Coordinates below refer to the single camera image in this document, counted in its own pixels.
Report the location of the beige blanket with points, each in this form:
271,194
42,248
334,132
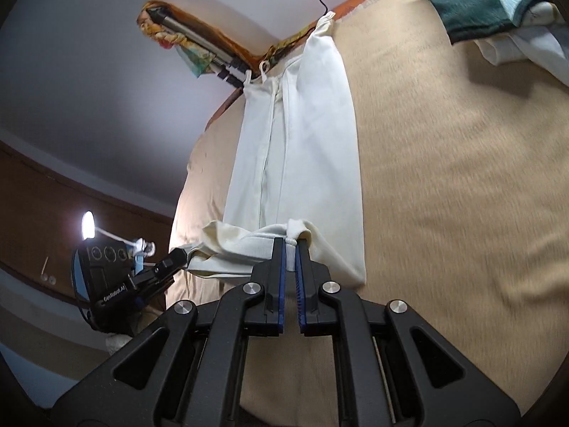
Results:
444,187

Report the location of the dark green garment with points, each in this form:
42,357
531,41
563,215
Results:
466,0

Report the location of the colourful patterned cloth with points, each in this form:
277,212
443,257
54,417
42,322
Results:
195,55

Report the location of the black silver tripod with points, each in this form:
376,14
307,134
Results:
195,40

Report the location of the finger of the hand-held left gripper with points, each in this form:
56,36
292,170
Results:
173,259
153,287

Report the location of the cream white pants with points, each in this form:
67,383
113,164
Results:
302,142

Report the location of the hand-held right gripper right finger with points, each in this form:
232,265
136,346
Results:
300,275

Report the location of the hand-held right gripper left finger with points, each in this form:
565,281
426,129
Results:
278,275

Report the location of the white wall socket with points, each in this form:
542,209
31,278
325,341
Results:
48,278

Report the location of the white cloth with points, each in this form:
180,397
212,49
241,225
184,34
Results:
524,49

